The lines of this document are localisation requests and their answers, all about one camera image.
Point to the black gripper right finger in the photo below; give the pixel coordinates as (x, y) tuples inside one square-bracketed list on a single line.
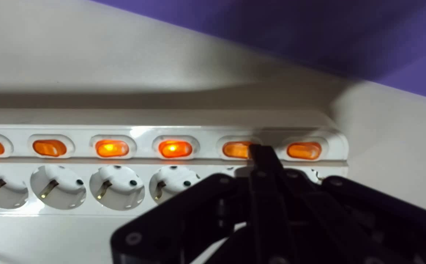
[(344, 225)]

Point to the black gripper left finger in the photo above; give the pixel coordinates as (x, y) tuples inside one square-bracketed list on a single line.
[(207, 221)]

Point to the white six-socket power strip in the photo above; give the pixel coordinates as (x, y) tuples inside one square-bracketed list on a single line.
[(125, 166)]

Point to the purple paper sheet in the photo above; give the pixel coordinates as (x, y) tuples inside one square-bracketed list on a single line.
[(319, 34)]

